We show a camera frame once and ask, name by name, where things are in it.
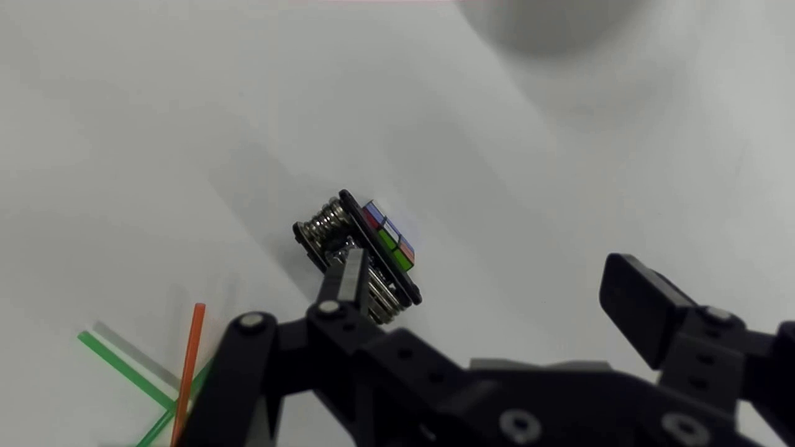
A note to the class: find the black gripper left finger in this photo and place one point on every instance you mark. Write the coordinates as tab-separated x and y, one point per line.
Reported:
261	360

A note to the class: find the multicoloured Rubik's cube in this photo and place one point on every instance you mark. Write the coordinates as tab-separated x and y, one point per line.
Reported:
390	239

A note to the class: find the white ceramic bowl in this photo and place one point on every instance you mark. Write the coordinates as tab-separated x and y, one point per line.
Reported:
547	29

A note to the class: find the orange straw stick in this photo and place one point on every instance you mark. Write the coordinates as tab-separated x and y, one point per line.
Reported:
186	372

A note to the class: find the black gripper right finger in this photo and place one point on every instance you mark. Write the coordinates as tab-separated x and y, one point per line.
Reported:
700	350

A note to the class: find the black folding multi-tool stapler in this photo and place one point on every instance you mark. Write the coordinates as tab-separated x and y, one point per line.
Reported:
339	231

